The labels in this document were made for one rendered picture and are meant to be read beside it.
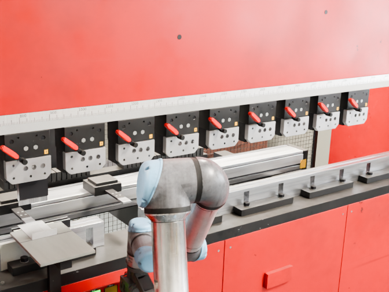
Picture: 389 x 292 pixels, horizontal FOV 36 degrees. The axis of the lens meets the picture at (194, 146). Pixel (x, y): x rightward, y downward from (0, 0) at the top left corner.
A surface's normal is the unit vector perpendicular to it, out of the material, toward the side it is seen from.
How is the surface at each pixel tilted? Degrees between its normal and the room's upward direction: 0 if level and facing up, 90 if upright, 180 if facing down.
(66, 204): 90
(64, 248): 0
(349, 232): 90
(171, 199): 73
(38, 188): 90
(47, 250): 0
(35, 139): 90
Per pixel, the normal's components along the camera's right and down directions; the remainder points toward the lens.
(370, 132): -0.81, 0.14
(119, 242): 0.04, -0.96
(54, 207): 0.58, 0.25
